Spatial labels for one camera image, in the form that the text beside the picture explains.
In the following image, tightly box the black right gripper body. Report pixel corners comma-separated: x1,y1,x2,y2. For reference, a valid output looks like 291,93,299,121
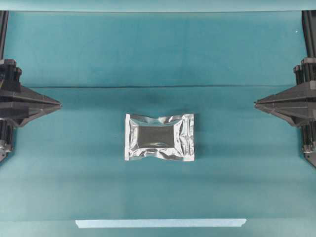
291,57,316,127

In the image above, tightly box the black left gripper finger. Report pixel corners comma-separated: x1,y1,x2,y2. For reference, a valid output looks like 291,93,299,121
23,86,61,105
22,104,62,126

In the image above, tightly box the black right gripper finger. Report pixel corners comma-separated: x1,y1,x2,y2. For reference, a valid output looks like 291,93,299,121
254,85,299,105
254,103,300,126

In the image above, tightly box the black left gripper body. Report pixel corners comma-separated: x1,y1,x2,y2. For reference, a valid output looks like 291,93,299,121
0,59,29,127

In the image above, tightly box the silver zip bag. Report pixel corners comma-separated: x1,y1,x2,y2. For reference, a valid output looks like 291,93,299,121
124,114,195,162

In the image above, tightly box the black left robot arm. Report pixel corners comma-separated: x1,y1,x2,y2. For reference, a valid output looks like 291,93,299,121
0,59,62,160

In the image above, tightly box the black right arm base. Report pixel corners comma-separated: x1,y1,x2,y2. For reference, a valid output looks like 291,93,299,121
302,10,316,58

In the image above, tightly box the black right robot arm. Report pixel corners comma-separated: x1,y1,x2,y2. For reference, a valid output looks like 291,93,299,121
254,57,316,158

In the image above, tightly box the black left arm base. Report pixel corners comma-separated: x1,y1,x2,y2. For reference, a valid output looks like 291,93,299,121
0,10,9,60

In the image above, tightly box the teal table cloth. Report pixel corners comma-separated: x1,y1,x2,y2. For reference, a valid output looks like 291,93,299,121
0,10,316,237

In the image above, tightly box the light blue tape strip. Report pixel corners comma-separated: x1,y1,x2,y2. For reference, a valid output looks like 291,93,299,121
75,218,247,229

